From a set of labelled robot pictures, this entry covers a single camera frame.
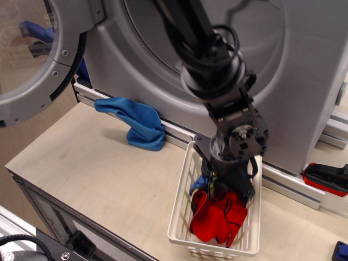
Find green cloth with black trim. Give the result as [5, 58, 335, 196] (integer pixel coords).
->
[207, 176, 218, 198]

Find round grey machine door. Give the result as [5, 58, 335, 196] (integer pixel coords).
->
[1, 1, 104, 128]

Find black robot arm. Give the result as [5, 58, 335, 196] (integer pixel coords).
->
[154, 1, 269, 202]

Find blue folded cloth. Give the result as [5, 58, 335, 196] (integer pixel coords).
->
[94, 97, 165, 151]

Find red and black clamp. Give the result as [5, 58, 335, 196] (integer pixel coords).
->
[302, 163, 347, 197]

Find grey toy washing machine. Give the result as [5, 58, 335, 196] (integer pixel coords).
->
[84, 1, 347, 174]

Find black braided cable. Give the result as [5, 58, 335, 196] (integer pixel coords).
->
[0, 233, 54, 261]

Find aluminium table frame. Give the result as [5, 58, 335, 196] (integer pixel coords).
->
[11, 172, 156, 260]

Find aluminium extrusion rail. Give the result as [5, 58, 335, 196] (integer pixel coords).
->
[73, 82, 325, 210]

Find blue clamp behind door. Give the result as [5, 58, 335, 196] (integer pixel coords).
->
[20, 21, 92, 85]

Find white plastic laundry basket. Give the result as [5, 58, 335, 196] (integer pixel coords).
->
[167, 141, 262, 260]

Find black metal bracket plate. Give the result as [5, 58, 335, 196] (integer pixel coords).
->
[35, 228, 97, 260]

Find light blue cloth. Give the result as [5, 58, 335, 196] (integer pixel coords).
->
[189, 175, 209, 195]

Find blue black clamp corner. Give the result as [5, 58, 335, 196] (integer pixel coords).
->
[331, 241, 348, 261]

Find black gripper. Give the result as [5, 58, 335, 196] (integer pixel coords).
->
[194, 135, 256, 201]

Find red cloth with black trim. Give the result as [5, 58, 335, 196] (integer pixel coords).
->
[190, 189, 247, 248]

